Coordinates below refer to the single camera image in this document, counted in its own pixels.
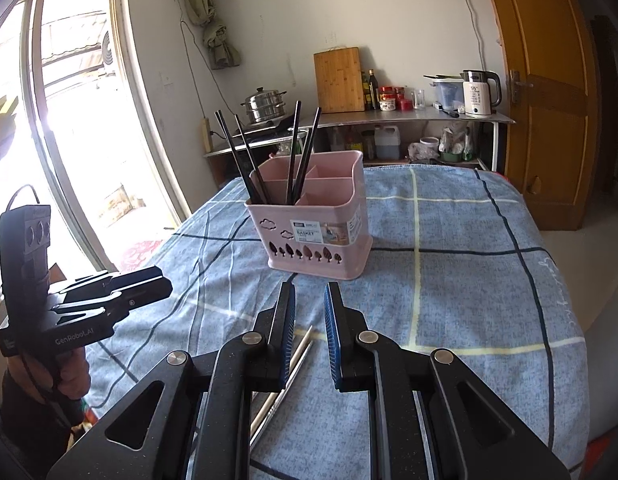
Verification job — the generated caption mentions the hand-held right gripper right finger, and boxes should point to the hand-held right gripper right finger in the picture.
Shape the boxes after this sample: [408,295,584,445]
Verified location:
[323,281,572,480]

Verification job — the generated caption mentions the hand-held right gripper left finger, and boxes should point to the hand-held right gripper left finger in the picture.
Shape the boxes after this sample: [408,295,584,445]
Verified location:
[46,281,297,480]

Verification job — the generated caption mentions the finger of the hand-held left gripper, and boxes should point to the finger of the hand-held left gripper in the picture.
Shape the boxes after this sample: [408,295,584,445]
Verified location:
[58,266,166,302]
[48,279,174,322]

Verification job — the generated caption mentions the pink plastic utensil basket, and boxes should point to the pink plastic utensil basket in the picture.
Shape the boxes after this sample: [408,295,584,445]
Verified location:
[245,150,374,281]

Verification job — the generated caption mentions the person's left forearm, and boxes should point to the person's left forearm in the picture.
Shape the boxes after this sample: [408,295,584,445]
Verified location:
[0,385,85,466]

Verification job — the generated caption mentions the person's left hand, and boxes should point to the person's left hand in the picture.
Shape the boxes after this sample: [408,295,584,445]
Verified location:
[6,345,91,403]

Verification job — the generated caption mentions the red patterned doormat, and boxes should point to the red patterned doormat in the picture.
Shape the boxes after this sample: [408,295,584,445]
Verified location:
[116,239,165,271]

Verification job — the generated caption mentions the sliding glass door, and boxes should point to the sliding glass door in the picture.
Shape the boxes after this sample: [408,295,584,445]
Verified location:
[0,0,200,311]

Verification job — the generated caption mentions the blue plaid blanket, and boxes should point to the blue plaid blanket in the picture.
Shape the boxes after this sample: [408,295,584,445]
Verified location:
[84,162,587,480]

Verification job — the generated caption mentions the white plastic jug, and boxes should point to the white plastic jug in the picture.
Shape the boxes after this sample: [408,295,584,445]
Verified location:
[374,125,401,161]

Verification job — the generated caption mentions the black induction cooker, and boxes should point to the black induction cooker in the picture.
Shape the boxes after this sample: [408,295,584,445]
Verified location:
[231,114,310,133]

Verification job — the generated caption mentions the air conditioner outdoor unit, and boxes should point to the air conditioner outdoor unit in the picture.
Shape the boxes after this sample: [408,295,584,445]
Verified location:
[99,30,117,76]

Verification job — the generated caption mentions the stainless steel steamer pot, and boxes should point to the stainless steel steamer pot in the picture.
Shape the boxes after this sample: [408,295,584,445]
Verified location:
[240,87,288,124]

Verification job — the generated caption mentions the plastic bags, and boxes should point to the plastic bags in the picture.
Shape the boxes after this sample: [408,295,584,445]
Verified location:
[439,122,477,161]

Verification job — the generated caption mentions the metal side table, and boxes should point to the metal side table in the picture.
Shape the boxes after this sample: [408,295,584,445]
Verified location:
[204,107,517,186]

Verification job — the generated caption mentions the hanging grey cloth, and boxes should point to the hanging grey cloth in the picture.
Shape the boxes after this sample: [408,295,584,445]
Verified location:
[181,0,242,70]

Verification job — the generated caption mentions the bamboo cutting board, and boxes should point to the bamboo cutting board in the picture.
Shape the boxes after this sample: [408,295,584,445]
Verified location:
[313,46,366,113]

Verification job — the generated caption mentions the water filter pitcher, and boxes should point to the water filter pitcher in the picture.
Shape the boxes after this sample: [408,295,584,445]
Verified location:
[434,77,464,111]

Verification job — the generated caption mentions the white electric kettle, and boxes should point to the white electric kettle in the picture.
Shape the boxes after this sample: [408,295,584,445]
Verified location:
[461,69,502,118]

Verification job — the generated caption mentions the wooden door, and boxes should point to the wooden door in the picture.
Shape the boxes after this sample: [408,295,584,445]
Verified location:
[476,0,602,231]

